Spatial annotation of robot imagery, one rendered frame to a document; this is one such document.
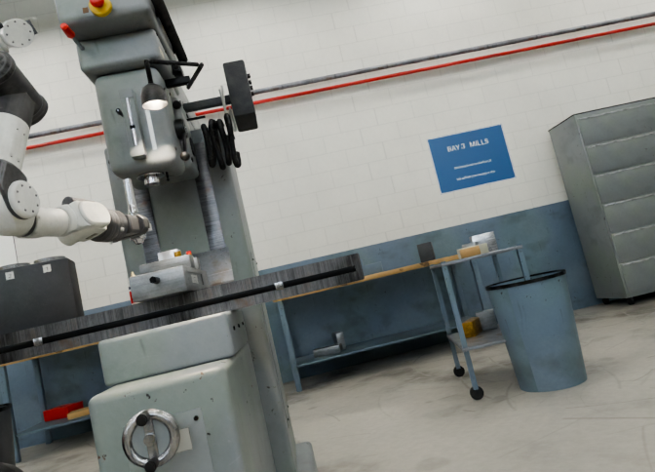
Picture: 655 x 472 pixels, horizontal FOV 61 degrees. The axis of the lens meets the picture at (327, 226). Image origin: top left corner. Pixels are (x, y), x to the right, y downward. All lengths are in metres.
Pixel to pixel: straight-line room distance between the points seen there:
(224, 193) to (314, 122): 4.17
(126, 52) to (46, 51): 5.22
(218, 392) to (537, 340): 2.34
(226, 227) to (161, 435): 1.06
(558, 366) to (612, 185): 3.20
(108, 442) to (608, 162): 5.63
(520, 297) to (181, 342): 2.24
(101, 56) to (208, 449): 1.17
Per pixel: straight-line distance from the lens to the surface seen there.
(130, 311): 1.69
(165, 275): 1.57
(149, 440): 1.26
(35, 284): 1.84
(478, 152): 6.52
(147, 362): 1.54
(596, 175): 6.24
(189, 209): 2.17
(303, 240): 5.98
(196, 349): 1.52
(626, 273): 6.24
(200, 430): 1.37
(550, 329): 3.37
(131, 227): 1.58
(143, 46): 1.84
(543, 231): 6.62
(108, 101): 1.84
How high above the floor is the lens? 0.83
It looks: 6 degrees up
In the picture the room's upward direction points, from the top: 13 degrees counter-clockwise
